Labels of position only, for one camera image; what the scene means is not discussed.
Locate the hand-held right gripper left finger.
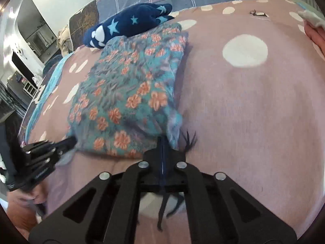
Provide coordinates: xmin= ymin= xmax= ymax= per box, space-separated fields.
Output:
xmin=28 ymin=137 xmax=163 ymax=244

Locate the white arched doorway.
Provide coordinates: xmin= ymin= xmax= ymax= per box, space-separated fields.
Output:
xmin=15 ymin=0 xmax=57 ymax=65

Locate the blue knit blanket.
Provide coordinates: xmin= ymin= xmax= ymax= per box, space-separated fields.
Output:
xmin=43 ymin=53 xmax=63 ymax=78

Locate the pink polka dot blanket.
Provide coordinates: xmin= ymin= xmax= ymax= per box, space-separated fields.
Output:
xmin=25 ymin=0 xmax=325 ymax=244

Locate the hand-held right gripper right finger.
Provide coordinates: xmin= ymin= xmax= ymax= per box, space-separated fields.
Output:
xmin=162 ymin=138 xmax=297 ymax=244

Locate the dark tree print pillow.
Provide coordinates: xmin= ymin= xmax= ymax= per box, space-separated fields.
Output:
xmin=69 ymin=0 xmax=100 ymax=45

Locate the teal floral garment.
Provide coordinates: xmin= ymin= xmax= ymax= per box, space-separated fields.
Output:
xmin=66 ymin=22 xmax=190 ymax=159

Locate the beige crumpled cloth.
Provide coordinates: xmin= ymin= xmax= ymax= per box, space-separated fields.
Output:
xmin=56 ymin=25 xmax=75 ymax=54

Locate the white cloth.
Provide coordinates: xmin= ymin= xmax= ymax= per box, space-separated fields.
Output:
xmin=297 ymin=10 xmax=325 ymax=28

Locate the navy star print garment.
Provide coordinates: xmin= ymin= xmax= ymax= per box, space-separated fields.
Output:
xmin=83 ymin=3 xmax=176 ymax=49

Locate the navy and turquoise quilt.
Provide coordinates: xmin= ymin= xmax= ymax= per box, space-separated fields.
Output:
xmin=24 ymin=52 xmax=75 ymax=143

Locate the person's left hand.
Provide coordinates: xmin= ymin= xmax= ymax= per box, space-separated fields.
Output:
xmin=6 ymin=183 xmax=49 ymax=237

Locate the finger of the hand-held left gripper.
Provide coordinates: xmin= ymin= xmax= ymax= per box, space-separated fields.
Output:
xmin=25 ymin=147 xmax=64 ymax=174
xmin=22 ymin=136 xmax=77 ymax=157

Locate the dark cabinet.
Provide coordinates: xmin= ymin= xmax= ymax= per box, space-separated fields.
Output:
xmin=0 ymin=72 xmax=29 ymax=119

